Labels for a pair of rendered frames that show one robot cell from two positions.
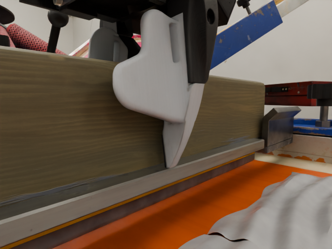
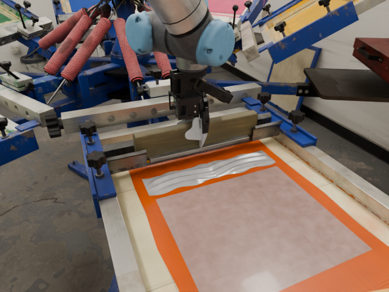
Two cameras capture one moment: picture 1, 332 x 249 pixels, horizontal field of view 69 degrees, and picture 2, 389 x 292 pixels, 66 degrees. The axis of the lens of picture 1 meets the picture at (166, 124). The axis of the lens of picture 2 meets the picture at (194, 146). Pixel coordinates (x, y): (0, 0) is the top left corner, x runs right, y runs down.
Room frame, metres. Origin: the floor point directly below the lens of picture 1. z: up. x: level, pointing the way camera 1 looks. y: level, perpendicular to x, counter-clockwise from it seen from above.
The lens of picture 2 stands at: (-0.48, -0.27, 1.42)
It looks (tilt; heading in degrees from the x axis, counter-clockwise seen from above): 31 degrees down; 24
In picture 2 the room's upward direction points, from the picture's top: straight up
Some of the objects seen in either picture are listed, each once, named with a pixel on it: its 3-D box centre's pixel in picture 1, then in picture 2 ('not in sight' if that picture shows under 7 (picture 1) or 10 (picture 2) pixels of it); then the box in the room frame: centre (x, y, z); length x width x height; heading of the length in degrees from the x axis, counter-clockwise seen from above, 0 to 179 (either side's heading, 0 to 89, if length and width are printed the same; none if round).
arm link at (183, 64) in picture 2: not in sight; (192, 59); (0.16, 0.02, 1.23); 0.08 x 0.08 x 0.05
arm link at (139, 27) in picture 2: not in sight; (161, 32); (0.06, 0.05, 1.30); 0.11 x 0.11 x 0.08; 68
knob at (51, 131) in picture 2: not in sight; (58, 124); (0.07, 0.42, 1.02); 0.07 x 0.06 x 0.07; 47
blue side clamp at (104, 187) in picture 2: not in sight; (96, 167); (-0.01, 0.22, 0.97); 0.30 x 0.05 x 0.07; 47
